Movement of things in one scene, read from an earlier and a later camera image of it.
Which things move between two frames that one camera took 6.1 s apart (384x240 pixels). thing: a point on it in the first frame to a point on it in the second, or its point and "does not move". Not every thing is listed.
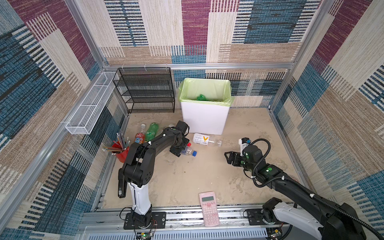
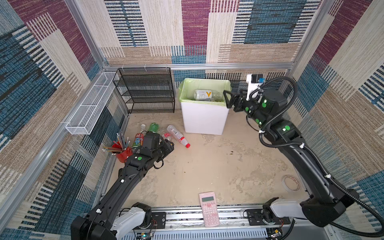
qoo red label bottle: [139, 138] does not move
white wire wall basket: [80, 122] does not move
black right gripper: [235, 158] to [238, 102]
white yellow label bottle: [204, 139] to [209, 95]
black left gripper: [178, 152] to [168, 147]
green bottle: [151, 132] does not move
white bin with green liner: [205, 104] does not move
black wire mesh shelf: [146, 90] does not move
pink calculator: [209, 209] does not move
